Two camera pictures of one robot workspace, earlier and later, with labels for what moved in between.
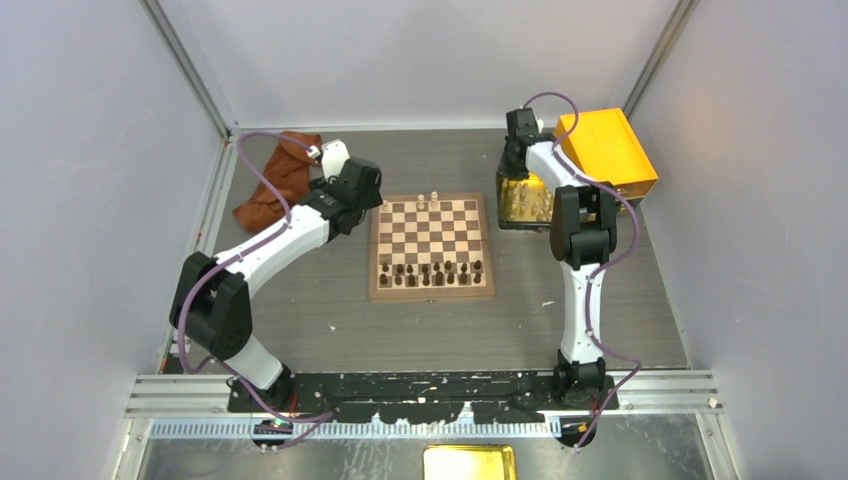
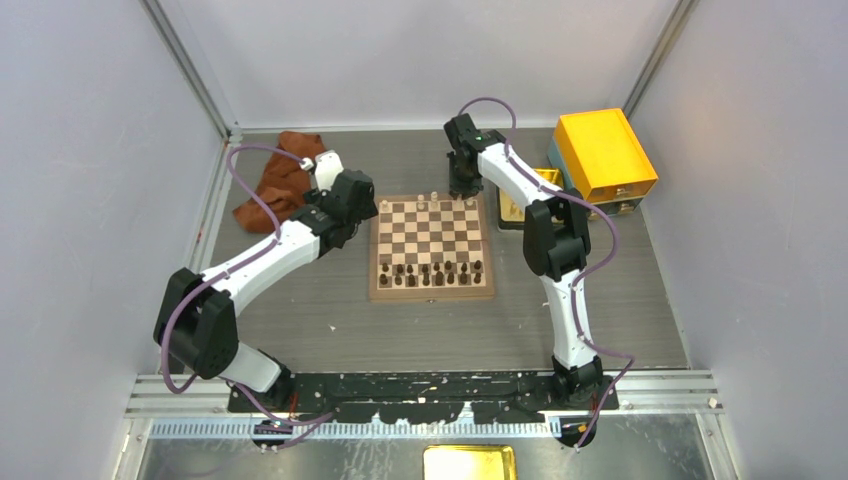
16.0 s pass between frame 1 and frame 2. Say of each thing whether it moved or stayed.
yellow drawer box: stayed
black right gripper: moved
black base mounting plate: stayed
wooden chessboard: stayed
